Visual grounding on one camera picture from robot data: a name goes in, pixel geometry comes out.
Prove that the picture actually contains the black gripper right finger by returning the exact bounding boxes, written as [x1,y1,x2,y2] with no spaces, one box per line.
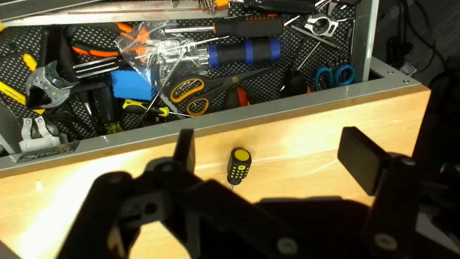
[337,127,390,196]

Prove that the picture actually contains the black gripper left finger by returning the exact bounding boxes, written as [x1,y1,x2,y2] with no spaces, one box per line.
[173,129,195,173]

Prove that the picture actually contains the black yellow stubby screwdriver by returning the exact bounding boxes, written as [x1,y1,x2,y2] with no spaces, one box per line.
[226,149,251,186]

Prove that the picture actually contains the metal tool drawer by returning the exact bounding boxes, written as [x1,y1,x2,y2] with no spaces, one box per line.
[0,0,415,176]

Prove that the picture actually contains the blue rectangular box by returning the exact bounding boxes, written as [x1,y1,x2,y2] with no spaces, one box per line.
[110,71,156,101]

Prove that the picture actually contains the silver metal clamp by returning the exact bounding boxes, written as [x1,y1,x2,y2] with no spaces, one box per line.
[25,61,77,110]

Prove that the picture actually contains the black yellow handled scissors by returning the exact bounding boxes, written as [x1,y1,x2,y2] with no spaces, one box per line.
[169,68,268,117]

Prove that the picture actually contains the yellow black handled tool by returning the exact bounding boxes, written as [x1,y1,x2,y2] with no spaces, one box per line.
[122,100,172,119]

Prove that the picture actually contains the blue handled scissors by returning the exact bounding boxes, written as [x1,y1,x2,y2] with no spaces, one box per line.
[313,64,356,91]

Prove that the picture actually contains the blue black handled screwdriver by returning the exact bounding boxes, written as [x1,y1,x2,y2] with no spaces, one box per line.
[137,38,281,68]

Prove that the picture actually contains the orange handled pliers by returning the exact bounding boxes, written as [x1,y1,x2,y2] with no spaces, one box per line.
[70,22,149,58]

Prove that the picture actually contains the silver bracket part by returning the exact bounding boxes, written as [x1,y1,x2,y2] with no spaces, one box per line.
[18,117,67,153]

